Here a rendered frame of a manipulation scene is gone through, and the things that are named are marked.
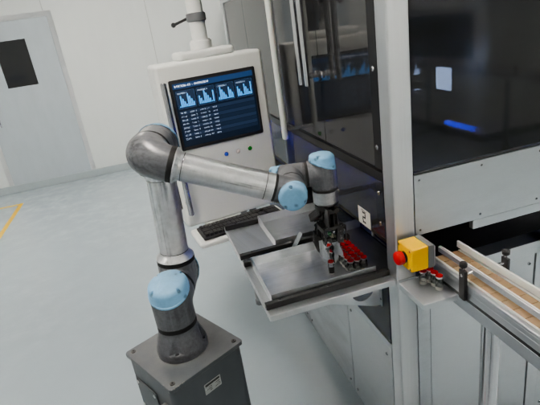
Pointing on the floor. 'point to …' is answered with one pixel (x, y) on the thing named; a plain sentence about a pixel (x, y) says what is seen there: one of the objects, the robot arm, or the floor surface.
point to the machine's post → (398, 184)
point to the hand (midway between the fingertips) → (329, 258)
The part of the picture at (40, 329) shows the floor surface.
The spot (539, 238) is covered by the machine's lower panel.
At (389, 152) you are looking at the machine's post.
